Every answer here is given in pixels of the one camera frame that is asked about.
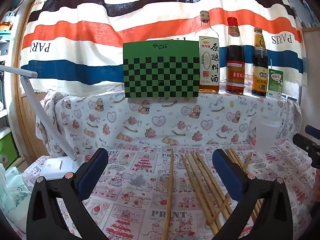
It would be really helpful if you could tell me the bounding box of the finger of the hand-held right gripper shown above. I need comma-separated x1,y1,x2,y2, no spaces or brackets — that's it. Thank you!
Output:
293,133,320,168
305,125,320,140

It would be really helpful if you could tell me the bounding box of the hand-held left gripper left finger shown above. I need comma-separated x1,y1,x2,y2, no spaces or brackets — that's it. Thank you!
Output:
26,148,109,240

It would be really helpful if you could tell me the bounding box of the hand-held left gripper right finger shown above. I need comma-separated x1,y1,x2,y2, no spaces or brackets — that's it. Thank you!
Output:
212,149,293,240

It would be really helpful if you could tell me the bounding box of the pile of wooden chopsticks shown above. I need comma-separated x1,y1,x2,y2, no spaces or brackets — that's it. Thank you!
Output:
181,148,265,235

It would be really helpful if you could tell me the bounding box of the translucent plastic cup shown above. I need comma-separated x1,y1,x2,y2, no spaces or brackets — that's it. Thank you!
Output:
252,116,283,154

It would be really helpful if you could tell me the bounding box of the single wooden chopstick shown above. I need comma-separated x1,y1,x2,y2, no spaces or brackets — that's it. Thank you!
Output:
161,149,175,240

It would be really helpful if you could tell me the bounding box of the white desk lamp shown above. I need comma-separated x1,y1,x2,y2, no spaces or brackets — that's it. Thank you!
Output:
0,65,85,180

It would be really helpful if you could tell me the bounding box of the red patterned tablecloth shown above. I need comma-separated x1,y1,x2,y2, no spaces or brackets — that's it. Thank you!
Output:
22,140,318,240

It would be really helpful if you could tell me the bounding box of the beige cabinet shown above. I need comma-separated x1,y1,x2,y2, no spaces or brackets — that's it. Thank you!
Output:
299,26,320,130

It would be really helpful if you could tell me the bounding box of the green drink carton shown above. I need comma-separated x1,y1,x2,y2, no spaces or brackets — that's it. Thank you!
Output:
266,60,284,99

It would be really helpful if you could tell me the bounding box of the dark sauce bottle yellow label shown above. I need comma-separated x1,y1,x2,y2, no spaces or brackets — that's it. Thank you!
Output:
251,27,269,98

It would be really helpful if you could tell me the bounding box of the leaf print plastic bag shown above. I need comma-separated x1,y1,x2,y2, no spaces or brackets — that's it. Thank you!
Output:
0,164,33,218

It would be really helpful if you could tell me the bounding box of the bear print cloth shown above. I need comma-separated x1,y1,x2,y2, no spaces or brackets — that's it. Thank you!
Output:
35,90,303,150

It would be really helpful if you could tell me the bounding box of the wooden cabinet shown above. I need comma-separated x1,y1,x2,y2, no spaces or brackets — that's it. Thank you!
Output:
15,5,50,160

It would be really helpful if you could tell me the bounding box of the small green cardboard box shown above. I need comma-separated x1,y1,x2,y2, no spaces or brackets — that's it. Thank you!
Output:
0,130,19,170

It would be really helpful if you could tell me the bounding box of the red cap sauce bottle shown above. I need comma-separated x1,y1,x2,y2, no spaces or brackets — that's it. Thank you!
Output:
225,17,245,95

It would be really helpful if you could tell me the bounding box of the clear cooking wine bottle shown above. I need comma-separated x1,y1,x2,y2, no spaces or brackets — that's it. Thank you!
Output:
194,10,220,94

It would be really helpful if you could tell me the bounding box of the green checkered box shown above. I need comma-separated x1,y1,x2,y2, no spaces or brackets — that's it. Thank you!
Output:
122,40,200,98

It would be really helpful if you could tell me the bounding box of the striped fabric backdrop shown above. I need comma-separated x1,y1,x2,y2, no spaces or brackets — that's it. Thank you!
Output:
19,0,308,98

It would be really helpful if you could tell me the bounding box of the cluttered shelf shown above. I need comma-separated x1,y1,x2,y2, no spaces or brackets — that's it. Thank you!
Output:
0,10,18,130

